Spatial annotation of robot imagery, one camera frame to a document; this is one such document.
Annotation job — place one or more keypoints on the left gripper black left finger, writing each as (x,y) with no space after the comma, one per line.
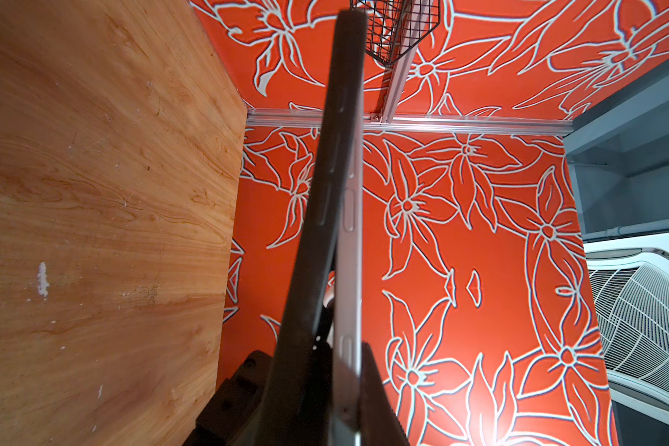
(233,405)

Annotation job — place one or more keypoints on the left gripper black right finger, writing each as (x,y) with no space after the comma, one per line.
(378,423)

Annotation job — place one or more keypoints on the black phone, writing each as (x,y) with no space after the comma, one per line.
(347,350)

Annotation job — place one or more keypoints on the black wire wall basket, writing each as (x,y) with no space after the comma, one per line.
(395,27)

